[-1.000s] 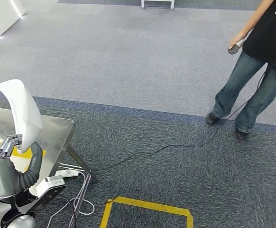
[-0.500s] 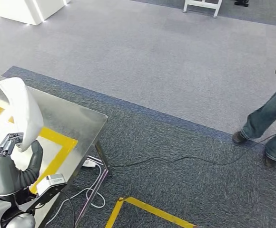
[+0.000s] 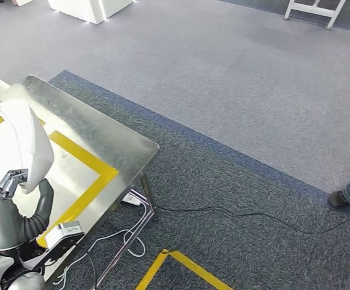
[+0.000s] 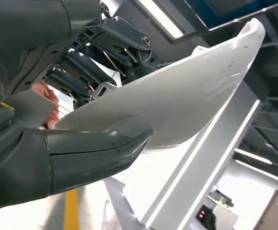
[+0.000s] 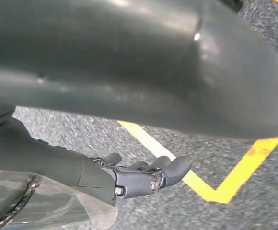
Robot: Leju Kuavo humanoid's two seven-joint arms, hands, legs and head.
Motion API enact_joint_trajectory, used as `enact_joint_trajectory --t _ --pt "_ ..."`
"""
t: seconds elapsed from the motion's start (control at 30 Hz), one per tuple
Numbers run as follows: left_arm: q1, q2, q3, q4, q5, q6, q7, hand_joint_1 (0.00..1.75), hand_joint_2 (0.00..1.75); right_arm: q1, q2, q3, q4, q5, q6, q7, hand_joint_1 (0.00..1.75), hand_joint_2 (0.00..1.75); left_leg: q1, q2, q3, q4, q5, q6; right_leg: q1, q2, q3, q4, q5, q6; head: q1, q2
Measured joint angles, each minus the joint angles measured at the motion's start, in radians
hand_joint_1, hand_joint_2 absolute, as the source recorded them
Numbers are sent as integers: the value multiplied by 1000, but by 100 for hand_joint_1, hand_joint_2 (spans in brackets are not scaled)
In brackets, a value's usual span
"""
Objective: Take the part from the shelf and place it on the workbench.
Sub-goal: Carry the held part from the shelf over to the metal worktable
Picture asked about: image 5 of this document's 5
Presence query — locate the braided black cable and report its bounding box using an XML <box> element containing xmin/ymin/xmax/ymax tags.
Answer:
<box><xmin>0</xmin><ymin>177</ymin><xmax>42</xmax><ymax>230</ymax></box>

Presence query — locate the clear plastic wrist guard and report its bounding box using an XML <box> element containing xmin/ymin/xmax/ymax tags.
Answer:
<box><xmin>0</xmin><ymin>170</ymin><xmax>119</xmax><ymax>230</ymax></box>

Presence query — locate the yellow floor tape box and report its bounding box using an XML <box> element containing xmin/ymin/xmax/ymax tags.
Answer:
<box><xmin>117</xmin><ymin>120</ymin><xmax>278</xmax><ymax>205</ymax></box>

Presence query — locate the dark grey robot body shell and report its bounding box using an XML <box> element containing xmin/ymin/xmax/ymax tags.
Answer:
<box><xmin>0</xmin><ymin>0</ymin><xmax>278</xmax><ymax>141</ymax></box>

